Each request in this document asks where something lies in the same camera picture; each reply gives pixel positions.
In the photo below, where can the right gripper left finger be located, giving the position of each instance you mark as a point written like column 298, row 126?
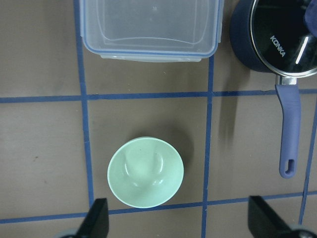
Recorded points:
column 96, row 223

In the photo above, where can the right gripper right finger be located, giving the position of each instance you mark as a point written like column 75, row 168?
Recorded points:
column 264, row 222

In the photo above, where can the green bowl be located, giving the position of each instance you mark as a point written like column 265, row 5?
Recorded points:
column 145, row 172

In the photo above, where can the dark blue saucepan with lid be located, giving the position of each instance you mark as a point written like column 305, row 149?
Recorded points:
column 280, row 37

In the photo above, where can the clear plastic lidded container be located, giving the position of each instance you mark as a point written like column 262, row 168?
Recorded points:
column 151, row 30

